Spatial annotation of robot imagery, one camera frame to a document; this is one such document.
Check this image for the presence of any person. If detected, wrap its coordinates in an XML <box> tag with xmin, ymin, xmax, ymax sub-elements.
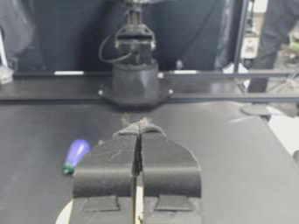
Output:
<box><xmin>247</xmin><ymin>0</ymin><xmax>299</xmax><ymax>94</ymax></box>

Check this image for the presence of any purple toy eggplant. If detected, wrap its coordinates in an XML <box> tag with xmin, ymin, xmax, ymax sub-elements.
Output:
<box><xmin>61</xmin><ymin>138</ymin><xmax>92</xmax><ymax>176</ymax></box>

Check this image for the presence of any black metal frame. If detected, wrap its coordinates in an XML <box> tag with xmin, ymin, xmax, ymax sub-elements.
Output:
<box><xmin>0</xmin><ymin>0</ymin><xmax>299</xmax><ymax>103</ymax></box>

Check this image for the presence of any white frame sticker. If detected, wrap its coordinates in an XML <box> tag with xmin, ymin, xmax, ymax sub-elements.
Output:
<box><xmin>53</xmin><ymin>70</ymin><xmax>85</xmax><ymax>76</ymax></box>
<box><xmin>172</xmin><ymin>69</ymin><xmax>199</xmax><ymax>75</ymax></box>

